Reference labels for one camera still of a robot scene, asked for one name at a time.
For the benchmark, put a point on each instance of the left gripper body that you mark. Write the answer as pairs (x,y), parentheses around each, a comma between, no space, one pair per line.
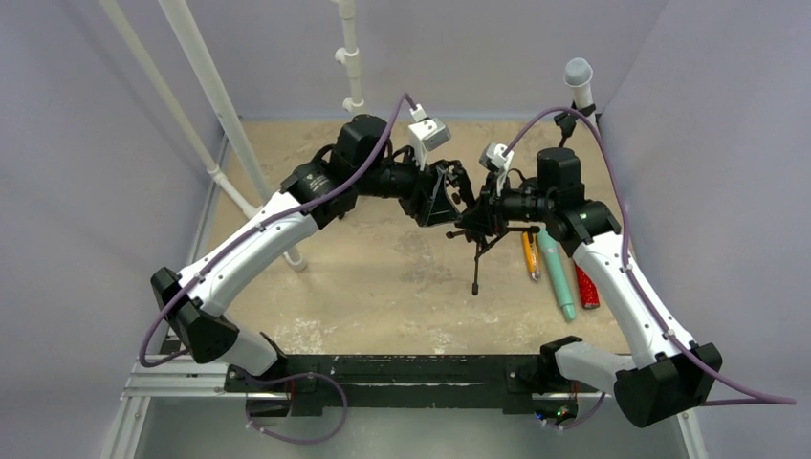
(416,202)

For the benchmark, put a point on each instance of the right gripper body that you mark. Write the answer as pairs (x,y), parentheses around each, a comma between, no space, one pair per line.
(495,209)

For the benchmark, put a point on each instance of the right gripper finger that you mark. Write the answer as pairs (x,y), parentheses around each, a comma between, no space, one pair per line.
(477,226)
(488,199)

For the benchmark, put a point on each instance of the black tripod stand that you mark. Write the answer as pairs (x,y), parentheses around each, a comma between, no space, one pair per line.
(535,205)

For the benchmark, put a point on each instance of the teal toy microphone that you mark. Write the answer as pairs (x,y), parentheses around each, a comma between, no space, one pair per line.
(549,249)

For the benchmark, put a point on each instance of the red glitter microphone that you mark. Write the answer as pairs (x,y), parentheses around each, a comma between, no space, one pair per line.
(587,289)

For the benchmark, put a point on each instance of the white microphone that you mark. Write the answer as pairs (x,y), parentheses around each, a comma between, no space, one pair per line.
(578,74)

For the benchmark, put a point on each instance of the black round-base mic stand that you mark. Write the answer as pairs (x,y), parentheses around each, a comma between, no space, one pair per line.
(567,122)

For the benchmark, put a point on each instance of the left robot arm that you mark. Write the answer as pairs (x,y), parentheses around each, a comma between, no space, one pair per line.
(360,162)

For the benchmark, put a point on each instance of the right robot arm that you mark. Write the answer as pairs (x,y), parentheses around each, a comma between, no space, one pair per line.
(666,371)

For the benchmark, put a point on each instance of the yellow utility knife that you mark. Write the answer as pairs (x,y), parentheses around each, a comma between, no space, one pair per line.
(531,254)

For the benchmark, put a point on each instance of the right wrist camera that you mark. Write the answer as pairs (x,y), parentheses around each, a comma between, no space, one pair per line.
(497,158)

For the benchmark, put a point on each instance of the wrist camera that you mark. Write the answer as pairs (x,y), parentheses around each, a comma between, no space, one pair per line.
(497,158)
(425,134)

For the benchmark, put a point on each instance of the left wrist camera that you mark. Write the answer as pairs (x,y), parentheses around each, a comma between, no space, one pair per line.
(425,134)

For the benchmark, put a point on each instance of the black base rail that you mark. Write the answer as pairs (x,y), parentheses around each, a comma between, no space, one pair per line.
(512,384)

